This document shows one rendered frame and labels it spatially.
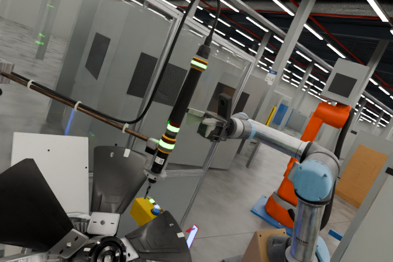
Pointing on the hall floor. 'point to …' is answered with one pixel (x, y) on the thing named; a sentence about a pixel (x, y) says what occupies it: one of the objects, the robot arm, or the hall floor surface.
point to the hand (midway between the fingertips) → (194, 114)
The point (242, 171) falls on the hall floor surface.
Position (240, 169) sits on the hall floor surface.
